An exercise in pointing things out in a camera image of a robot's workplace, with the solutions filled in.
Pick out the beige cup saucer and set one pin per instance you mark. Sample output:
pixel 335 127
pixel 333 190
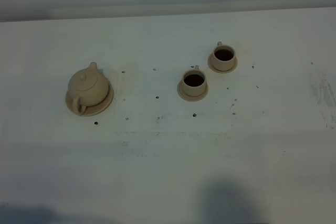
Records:
pixel 188 97
pixel 221 66

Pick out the near beige cup saucer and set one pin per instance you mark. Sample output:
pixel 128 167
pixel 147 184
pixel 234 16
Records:
pixel 188 97

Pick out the far beige teacup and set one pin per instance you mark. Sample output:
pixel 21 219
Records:
pixel 223 52

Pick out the beige clay teapot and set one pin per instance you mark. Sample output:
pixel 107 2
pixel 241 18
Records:
pixel 87 87

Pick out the beige teapot saucer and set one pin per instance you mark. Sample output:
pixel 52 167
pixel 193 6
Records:
pixel 92 110

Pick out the far beige cup saucer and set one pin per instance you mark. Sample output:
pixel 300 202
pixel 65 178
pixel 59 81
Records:
pixel 221 66

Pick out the beige teacup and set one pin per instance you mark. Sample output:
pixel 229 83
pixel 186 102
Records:
pixel 223 52
pixel 194 82

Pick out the near beige teacup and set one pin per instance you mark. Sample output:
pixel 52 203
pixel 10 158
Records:
pixel 194 82

